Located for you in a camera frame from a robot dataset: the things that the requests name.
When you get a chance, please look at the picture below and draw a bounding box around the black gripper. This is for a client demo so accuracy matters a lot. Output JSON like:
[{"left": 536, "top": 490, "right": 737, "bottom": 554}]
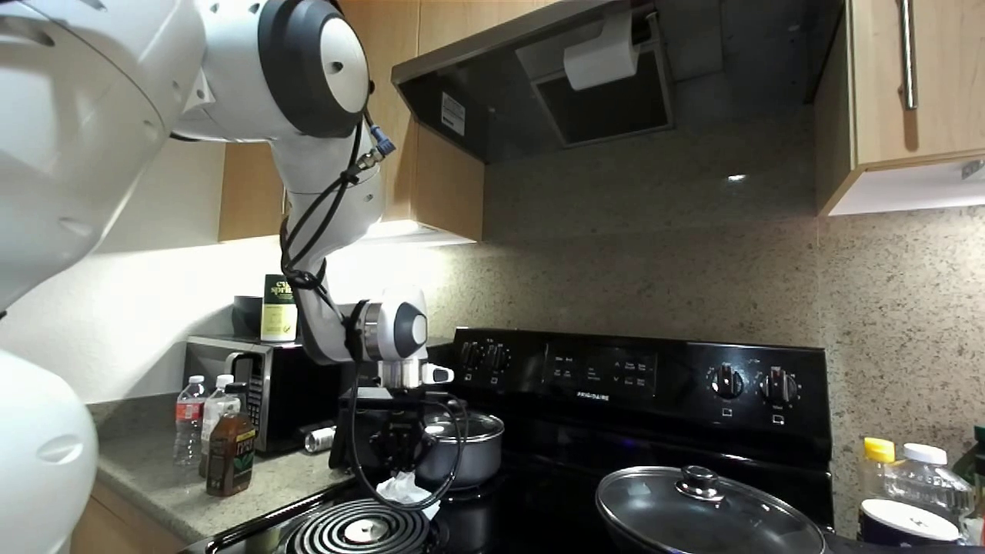
[{"left": 337, "top": 388, "right": 425, "bottom": 473}]

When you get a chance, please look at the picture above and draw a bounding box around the white cleaning wipe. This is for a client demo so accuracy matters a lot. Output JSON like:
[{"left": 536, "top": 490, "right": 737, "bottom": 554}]
[{"left": 376, "top": 472, "right": 440, "bottom": 520}]

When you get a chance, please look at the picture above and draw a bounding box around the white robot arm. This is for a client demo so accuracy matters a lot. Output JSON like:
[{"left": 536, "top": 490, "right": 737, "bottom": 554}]
[{"left": 0, "top": 0, "right": 431, "bottom": 388}]

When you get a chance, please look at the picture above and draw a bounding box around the coil stove burner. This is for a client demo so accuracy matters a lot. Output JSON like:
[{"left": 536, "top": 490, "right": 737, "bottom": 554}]
[{"left": 284, "top": 498, "right": 427, "bottom": 554}]

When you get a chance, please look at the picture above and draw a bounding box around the black electric stove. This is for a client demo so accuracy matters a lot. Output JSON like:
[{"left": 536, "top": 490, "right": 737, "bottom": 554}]
[{"left": 195, "top": 331, "right": 834, "bottom": 554}]

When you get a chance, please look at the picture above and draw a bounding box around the grey lidded saucepan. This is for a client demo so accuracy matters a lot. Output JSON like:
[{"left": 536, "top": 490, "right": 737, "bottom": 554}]
[{"left": 417, "top": 411, "right": 505, "bottom": 490}]

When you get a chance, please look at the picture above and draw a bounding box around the black microwave oven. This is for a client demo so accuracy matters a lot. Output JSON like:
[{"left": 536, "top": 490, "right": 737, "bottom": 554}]
[{"left": 186, "top": 336, "right": 351, "bottom": 457}]

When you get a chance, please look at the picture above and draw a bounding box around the brown sauce bottle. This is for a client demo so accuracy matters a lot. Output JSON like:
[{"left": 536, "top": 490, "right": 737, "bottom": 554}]
[{"left": 208, "top": 415, "right": 256, "bottom": 498}]

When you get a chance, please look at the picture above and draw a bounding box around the wooden upper cabinet left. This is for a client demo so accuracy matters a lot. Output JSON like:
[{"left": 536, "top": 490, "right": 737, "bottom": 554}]
[{"left": 220, "top": 0, "right": 558, "bottom": 240}]

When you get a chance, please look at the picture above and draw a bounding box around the wooden cabinet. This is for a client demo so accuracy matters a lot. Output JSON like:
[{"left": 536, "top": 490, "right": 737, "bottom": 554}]
[
  {"left": 816, "top": 0, "right": 985, "bottom": 215},
  {"left": 220, "top": 0, "right": 558, "bottom": 240}
]

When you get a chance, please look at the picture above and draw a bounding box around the glass lidded frying pan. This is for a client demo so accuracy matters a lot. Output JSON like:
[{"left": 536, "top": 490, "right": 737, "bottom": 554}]
[{"left": 595, "top": 464, "right": 827, "bottom": 554}]

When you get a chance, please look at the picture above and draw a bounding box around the black range hood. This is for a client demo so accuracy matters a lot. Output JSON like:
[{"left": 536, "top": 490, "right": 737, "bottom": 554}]
[{"left": 392, "top": 0, "right": 840, "bottom": 162}]

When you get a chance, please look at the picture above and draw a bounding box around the yellow capped bottle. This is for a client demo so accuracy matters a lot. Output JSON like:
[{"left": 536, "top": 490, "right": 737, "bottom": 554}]
[{"left": 859, "top": 436, "right": 895, "bottom": 498}]

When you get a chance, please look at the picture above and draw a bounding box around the white lidded jar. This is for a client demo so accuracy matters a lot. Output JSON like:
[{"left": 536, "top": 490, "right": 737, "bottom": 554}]
[{"left": 859, "top": 498, "right": 961, "bottom": 546}]

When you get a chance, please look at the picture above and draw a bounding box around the white capped clear bottle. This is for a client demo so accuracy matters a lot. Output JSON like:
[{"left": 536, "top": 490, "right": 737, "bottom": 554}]
[{"left": 895, "top": 445, "right": 973, "bottom": 523}]

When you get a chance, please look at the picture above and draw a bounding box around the wooden upper cabinet right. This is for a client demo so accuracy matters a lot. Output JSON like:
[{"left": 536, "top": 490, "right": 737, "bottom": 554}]
[{"left": 816, "top": 0, "right": 985, "bottom": 215}]

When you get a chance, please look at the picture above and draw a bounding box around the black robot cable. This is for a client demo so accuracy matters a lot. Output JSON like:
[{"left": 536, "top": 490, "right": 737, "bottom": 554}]
[{"left": 278, "top": 104, "right": 460, "bottom": 517}]

